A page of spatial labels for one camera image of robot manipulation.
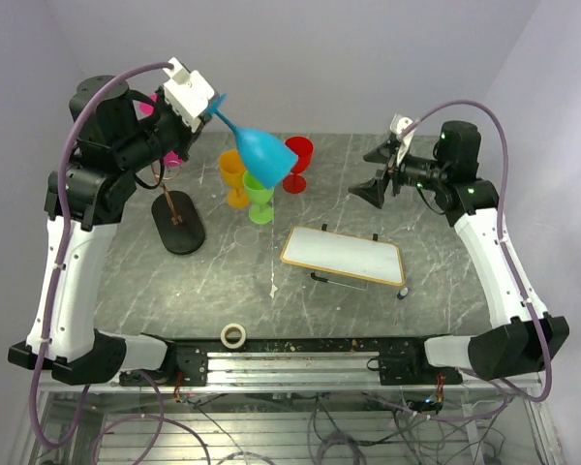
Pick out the small whiteboard wooden frame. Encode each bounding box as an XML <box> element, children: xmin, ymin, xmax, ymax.
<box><xmin>280</xmin><ymin>226</ymin><xmax>406</xmax><ymax>287</ymax></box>

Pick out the green plastic wine glass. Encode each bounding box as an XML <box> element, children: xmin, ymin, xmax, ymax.
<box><xmin>242</xmin><ymin>170</ymin><xmax>274</xmax><ymax>225</ymax></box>

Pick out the aluminium rail frame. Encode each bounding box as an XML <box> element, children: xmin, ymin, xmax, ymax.
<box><xmin>33</xmin><ymin>351</ymin><xmax>543</xmax><ymax>393</ymax></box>

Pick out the blue plastic wine glass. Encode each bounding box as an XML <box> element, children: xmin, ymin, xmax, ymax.
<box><xmin>208</xmin><ymin>94</ymin><xmax>298</xmax><ymax>189</ymax></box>

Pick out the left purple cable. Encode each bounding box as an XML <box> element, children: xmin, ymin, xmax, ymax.
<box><xmin>30</xmin><ymin>61</ymin><xmax>175</xmax><ymax>465</ymax></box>

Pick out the white tape roll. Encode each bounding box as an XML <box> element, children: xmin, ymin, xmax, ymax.
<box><xmin>220</xmin><ymin>324</ymin><xmax>247</xmax><ymax>350</ymax></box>

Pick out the copper wire wine glass rack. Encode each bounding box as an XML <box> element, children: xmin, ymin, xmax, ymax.
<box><xmin>135</xmin><ymin>151</ymin><xmax>206</xmax><ymax>256</ymax></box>

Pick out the black marker pen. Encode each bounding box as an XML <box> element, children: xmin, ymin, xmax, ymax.
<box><xmin>310</xmin><ymin>270</ymin><xmax>369</xmax><ymax>291</ymax></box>

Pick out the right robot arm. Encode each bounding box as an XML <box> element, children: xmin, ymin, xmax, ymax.
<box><xmin>349</xmin><ymin>115</ymin><xmax>569</xmax><ymax>384</ymax></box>

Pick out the pink plastic wine glass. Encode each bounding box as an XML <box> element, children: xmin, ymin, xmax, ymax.
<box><xmin>138</xmin><ymin>94</ymin><xmax>184</xmax><ymax>169</ymax></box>

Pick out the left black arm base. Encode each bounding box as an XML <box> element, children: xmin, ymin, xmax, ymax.
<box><xmin>113</xmin><ymin>334</ymin><xmax>208</xmax><ymax>387</ymax></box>

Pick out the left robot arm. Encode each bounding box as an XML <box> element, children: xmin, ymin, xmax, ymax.
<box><xmin>8</xmin><ymin>72</ymin><xmax>217</xmax><ymax>386</ymax></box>

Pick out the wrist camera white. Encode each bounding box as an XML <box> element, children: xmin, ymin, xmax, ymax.
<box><xmin>163</xmin><ymin>57</ymin><xmax>216</xmax><ymax>133</ymax></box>
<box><xmin>389</xmin><ymin>113</ymin><xmax>414</xmax><ymax>166</ymax></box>

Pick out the red plastic wine glass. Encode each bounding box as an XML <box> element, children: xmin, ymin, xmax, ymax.
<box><xmin>283</xmin><ymin>136</ymin><xmax>314</xmax><ymax>194</ymax></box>

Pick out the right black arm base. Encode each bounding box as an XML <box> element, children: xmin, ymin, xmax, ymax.
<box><xmin>364</xmin><ymin>337</ymin><xmax>463</xmax><ymax>386</ymax></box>

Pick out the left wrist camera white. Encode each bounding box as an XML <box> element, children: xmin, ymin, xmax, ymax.
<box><xmin>163</xmin><ymin>57</ymin><xmax>216</xmax><ymax>133</ymax></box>

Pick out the orange plastic wine glass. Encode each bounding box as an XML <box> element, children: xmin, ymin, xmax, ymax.
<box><xmin>219</xmin><ymin>149</ymin><xmax>249</xmax><ymax>209</ymax></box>

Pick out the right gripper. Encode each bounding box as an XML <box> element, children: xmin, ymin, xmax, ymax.
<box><xmin>349</xmin><ymin>139</ymin><xmax>448</xmax><ymax>207</ymax></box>

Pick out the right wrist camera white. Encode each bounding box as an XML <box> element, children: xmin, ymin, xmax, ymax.
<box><xmin>389</xmin><ymin>113</ymin><xmax>414</xmax><ymax>166</ymax></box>

